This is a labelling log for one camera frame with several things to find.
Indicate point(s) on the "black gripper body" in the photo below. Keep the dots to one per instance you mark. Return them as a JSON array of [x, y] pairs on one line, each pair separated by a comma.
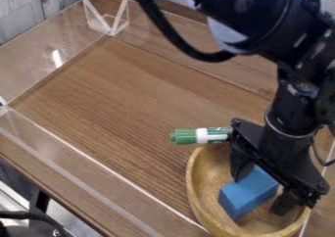
[[278, 146]]

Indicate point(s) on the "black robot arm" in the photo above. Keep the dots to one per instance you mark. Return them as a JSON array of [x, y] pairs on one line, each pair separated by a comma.
[[291, 33]]

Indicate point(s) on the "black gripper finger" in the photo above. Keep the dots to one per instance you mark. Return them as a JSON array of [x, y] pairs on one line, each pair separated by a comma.
[[242, 165], [288, 201]]

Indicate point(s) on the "green white dry-erase marker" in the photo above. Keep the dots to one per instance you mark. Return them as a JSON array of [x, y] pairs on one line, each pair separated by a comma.
[[203, 135]]

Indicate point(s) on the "clear acrylic tray wall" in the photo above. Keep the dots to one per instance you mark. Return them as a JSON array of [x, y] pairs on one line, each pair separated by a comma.
[[108, 201]]

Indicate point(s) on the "blue foam block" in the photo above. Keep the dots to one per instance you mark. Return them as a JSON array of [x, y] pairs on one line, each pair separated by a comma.
[[242, 197]]

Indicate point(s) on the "brown wooden bowl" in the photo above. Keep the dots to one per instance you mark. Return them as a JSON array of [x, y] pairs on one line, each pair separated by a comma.
[[207, 174]]

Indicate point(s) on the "clear acrylic corner bracket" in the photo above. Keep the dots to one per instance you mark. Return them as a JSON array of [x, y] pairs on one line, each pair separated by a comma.
[[108, 24]]

